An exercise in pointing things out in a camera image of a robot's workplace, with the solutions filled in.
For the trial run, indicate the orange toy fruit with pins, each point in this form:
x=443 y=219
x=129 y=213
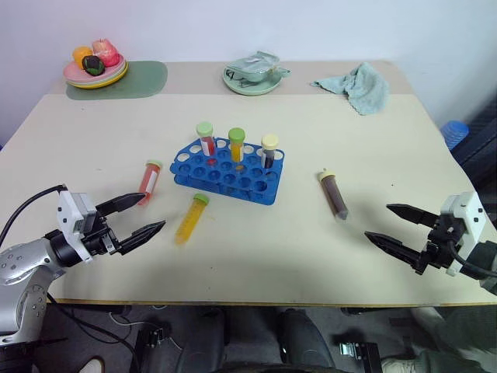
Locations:
x=80 y=54

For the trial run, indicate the white shoe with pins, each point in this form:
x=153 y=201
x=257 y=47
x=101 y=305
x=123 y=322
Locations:
x=91 y=366

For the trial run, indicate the green placemat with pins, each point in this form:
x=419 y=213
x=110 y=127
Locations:
x=149 y=77

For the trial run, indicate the black case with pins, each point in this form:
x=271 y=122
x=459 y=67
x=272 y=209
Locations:
x=479 y=149

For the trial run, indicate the dark toy mangosteen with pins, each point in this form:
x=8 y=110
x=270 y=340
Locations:
x=93 y=64

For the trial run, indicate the pale green dish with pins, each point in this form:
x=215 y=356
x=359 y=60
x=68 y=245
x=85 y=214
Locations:
x=248 y=88

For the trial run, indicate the brown tube, yellow cap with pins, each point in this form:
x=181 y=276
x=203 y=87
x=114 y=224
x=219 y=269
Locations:
x=333 y=194

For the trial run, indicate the light green towel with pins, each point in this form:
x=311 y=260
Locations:
x=367 y=89

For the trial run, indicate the blue test tube rack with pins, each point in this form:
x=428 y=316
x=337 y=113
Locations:
x=202 y=171

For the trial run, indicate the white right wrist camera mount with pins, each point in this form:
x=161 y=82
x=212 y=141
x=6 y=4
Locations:
x=470 y=217

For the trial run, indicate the red tube, pale green cap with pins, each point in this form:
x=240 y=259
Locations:
x=206 y=141

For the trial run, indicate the metal clamp bracket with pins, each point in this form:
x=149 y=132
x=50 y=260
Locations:
x=153 y=337
x=355 y=351

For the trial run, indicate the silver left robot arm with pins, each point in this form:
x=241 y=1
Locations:
x=18 y=272

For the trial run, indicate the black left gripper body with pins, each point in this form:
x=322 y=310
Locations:
x=101 y=239

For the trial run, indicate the yellow plate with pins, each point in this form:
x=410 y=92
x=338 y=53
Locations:
x=93 y=86

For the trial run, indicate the light green plate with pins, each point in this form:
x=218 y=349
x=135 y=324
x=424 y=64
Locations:
x=116 y=75

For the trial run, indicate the grey shoe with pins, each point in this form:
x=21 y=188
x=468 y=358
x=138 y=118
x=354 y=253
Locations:
x=400 y=366

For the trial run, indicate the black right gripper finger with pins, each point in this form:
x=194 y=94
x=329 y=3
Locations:
x=413 y=215
x=394 y=248

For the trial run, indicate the pink toy peach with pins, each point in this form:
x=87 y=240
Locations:
x=106 y=51

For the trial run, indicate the pink plate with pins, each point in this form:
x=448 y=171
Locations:
x=75 y=74

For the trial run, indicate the orange tube, green cap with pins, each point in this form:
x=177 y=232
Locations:
x=237 y=147

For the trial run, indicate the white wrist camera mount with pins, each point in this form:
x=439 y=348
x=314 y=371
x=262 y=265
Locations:
x=470 y=217
x=66 y=211

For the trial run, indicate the pink-red tube, green cap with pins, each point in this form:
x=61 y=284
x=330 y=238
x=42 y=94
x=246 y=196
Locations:
x=149 y=182

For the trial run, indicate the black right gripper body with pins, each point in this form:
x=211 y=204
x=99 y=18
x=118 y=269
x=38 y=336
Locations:
x=440 y=242

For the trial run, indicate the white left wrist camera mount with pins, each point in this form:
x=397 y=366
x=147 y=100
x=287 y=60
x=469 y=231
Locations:
x=66 y=211

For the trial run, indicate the dark tube, pale yellow cap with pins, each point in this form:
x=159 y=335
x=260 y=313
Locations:
x=269 y=151

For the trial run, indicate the yellow tube, green cap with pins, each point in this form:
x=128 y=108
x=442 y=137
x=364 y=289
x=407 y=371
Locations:
x=190 y=219

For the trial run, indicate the blue ribbed object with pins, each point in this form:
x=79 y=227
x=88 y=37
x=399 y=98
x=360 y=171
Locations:
x=454 y=134

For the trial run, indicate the dark rounded shape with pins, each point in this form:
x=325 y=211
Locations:
x=301 y=338

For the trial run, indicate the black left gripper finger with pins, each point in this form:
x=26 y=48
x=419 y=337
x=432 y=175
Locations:
x=141 y=234
x=122 y=201

